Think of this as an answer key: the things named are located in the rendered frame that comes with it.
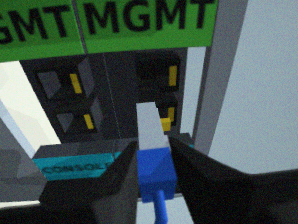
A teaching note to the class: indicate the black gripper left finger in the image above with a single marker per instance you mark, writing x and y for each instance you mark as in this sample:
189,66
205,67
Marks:
110,199

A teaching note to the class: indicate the blue network cable plug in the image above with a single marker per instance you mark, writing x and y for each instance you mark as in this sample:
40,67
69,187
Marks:
156,172

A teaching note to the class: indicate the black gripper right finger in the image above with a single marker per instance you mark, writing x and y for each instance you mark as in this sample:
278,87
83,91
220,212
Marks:
219,194

